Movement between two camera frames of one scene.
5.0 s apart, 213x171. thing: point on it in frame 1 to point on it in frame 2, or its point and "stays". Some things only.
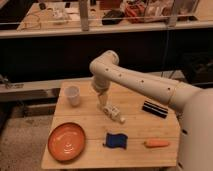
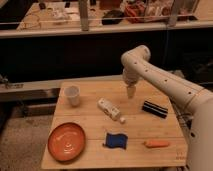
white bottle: (114, 111) stays
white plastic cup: (73, 94) stays
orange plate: (66, 141) stays
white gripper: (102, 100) to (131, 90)
